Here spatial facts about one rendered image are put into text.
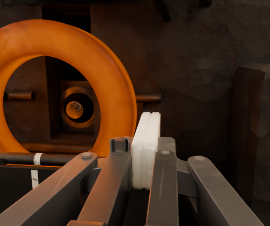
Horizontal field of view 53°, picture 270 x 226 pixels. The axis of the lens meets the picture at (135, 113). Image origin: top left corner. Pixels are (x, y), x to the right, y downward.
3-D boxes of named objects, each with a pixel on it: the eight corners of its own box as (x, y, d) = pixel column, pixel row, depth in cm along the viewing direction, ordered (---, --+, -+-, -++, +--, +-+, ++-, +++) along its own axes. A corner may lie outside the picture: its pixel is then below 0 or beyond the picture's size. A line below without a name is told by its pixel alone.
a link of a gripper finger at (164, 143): (153, 171, 14) (211, 174, 14) (158, 136, 19) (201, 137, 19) (153, 196, 15) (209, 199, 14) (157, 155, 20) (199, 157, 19)
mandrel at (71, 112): (93, 104, 54) (93, 81, 53) (115, 104, 53) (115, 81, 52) (59, 125, 37) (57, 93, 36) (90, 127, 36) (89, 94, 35)
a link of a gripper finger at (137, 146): (143, 190, 17) (131, 189, 17) (151, 145, 23) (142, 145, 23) (143, 145, 16) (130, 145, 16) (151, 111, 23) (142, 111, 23)
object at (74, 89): (106, 99, 69) (106, 69, 67) (130, 100, 68) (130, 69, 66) (59, 132, 39) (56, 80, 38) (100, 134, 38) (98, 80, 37)
